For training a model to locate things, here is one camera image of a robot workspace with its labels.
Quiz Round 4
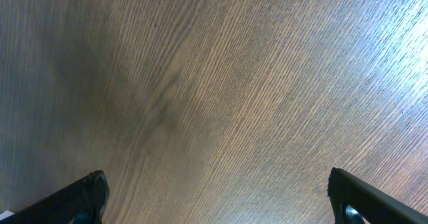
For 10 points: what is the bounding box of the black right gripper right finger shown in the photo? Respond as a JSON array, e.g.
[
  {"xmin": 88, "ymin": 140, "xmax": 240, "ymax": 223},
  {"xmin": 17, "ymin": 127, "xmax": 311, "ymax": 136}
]
[{"xmin": 328, "ymin": 168, "xmax": 427, "ymax": 224}]

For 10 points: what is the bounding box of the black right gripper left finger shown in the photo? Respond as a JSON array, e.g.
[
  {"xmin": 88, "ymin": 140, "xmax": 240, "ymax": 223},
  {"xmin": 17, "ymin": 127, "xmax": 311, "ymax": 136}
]
[{"xmin": 1, "ymin": 170, "xmax": 109, "ymax": 224}]

